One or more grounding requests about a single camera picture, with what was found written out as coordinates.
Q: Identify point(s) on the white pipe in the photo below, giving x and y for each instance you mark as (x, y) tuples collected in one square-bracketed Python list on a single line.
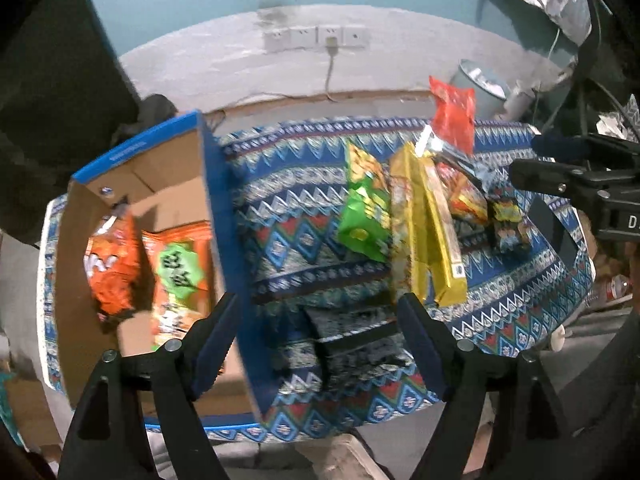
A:
[(520, 102)]

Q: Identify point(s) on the black snack packet silver end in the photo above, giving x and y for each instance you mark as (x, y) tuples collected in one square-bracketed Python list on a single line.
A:
[(462, 160)]

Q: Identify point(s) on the green snack bag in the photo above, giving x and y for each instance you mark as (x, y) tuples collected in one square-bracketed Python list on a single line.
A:
[(362, 220)]

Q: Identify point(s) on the blue cardboard box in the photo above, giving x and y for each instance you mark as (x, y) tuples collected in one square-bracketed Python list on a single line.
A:
[(165, 195)]

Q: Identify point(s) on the white wall socket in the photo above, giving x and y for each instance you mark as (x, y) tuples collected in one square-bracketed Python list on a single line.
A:
[(357, 37), (303, 37), (276, 38), (322, 34)]

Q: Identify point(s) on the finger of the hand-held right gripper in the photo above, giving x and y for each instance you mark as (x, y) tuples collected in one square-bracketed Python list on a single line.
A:
[(560, 146), (545, 175)]

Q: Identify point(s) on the golden snack packet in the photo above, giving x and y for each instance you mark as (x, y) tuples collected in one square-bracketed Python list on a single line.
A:
[(406, 220)]

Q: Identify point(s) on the grey bin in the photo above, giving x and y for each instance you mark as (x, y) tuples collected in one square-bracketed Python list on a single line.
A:
[(472, 90)]

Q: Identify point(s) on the plastic bottle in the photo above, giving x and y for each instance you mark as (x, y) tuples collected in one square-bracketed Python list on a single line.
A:
[(610, 290)]

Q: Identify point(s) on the orange snack packet green label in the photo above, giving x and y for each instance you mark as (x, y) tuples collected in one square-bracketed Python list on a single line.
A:
[(175, 280)]

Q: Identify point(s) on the blue patterned tablecloth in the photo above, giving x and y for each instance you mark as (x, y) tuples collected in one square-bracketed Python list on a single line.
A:
[(295, 230)]

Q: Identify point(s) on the yellow snack packet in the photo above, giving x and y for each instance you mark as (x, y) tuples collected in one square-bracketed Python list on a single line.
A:
[(447, 245)]

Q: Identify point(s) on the black patterned snack packet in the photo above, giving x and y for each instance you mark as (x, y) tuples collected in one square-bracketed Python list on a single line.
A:
[(350, 340)]

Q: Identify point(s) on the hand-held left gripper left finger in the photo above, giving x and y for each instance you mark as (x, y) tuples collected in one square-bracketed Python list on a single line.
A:
[(216, 345)]

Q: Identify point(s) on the red snack bag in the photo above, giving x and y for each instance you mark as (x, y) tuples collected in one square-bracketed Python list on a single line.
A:
[(452, 110)]

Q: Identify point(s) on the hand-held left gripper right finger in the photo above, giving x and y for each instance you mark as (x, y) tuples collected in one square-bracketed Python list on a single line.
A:
[(422, 347)]

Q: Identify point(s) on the small black snack packet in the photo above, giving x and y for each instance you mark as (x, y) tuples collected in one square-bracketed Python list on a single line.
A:
[(507, 225)]

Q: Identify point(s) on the orange snack bag white print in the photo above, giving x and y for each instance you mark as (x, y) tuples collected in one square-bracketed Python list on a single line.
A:
[(112, 265)]

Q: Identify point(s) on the cardboard piece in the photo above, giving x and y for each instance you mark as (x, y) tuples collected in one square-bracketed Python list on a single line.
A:
[(345, 455)]

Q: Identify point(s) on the orange striped snack packet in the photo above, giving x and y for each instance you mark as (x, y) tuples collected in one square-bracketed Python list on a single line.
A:
[(467, 202)]

